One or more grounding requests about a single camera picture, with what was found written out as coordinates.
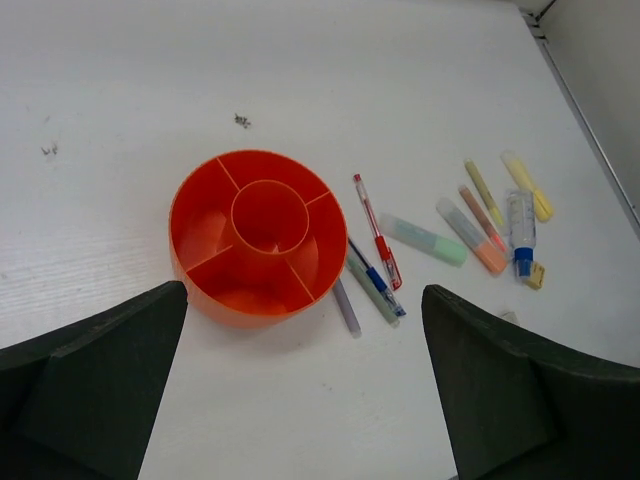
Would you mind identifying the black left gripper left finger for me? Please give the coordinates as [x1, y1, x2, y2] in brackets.
[1, 281, 188, 479]

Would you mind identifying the blue gel pen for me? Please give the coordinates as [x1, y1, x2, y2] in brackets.
[347, 238, 406, 319]

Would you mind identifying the yellow highlighter marker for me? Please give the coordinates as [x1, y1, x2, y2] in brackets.
[500, 150, 554, 223]

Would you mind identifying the aluminium table rail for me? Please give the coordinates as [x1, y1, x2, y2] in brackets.
[515, 1, 639, 224]

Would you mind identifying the green highlighter marker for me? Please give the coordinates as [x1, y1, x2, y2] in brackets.
[378, 213, 467, 267]

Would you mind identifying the red gel pen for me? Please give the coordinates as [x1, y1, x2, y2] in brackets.
[353, 174, 403, 291]

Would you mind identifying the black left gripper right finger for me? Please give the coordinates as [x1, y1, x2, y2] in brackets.
[421, 285, 639, 479]

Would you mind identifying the orange round divided organizer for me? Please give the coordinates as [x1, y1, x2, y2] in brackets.
[168, 150, 348, 329]

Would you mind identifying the yellow eraser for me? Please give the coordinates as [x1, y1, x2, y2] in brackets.
[521, 261, 546, 291]

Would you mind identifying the green slim pen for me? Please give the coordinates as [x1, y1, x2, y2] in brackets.
[346, 254, 399, 327]

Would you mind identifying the slim yellow highlighter pen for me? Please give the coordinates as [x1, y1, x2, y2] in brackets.
[463, 158, 505, 229]

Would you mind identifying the slim orange highlighter pen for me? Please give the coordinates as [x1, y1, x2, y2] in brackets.
[458, 185, 507, 254]

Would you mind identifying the clear glue bottle blue cap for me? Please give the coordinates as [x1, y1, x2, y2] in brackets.
[506, 190, 536, 281]

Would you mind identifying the orange highlighter marker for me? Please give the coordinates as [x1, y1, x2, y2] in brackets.
[436, 197, 507, 276]

